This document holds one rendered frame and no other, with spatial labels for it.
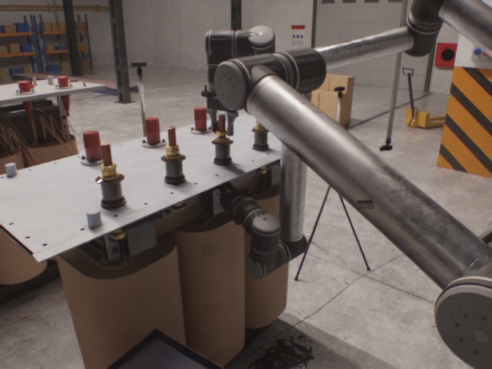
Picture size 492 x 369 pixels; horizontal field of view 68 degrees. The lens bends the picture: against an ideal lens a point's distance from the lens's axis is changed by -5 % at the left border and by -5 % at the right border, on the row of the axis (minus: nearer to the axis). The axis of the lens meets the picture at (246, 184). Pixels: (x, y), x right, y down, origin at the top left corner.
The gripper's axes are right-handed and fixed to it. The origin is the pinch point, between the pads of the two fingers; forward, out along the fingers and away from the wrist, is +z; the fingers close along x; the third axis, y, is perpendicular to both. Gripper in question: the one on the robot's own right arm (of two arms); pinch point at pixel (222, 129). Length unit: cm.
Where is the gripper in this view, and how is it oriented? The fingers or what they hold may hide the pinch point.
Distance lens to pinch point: 160.0
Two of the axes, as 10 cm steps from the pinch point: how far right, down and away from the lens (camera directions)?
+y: 6.7, -2.8, 6.8
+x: -7.4, -2.6, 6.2
